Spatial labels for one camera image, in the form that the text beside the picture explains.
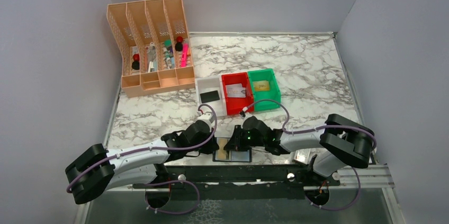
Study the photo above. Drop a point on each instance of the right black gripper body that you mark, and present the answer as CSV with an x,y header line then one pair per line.
x,y
233,142

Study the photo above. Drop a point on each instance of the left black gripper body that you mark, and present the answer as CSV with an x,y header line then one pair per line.
x,y
212,144

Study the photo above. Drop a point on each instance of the black leather card holder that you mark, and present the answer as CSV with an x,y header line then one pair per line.
x,y
237,156

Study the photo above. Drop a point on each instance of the white plastic bin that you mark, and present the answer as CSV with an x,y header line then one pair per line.
x,y
209,90

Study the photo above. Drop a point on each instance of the red plastic bin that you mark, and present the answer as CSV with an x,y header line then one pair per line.
x,y
235,105

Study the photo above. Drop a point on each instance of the gold card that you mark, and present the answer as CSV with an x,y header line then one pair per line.
x,y
261,86
221,154

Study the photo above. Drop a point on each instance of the silver patterned credit card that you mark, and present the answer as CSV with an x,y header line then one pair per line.
x,y
230,86

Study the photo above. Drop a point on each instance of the green plastic bin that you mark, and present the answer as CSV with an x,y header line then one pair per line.
x,y
265,74

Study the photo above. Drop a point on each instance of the silver card tin box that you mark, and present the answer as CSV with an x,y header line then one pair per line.
x,y
302,156

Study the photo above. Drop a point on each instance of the peach plastic desk organizer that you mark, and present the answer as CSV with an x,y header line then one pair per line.
x,y
134,26

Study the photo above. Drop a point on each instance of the black credit card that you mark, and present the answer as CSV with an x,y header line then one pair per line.
x,y
211,96

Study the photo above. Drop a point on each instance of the pink highlighter pen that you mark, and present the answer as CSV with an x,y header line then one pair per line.
x,y
185,55

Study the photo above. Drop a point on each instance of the red black stamp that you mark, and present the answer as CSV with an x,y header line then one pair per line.
x,y
179,44
135,65

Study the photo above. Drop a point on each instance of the white stapler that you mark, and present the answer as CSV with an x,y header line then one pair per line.
x,y
151,58

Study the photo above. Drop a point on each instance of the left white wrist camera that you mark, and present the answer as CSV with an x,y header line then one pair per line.
x,y
208,118

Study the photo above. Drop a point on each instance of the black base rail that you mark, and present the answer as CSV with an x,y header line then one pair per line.
x,y
234,182

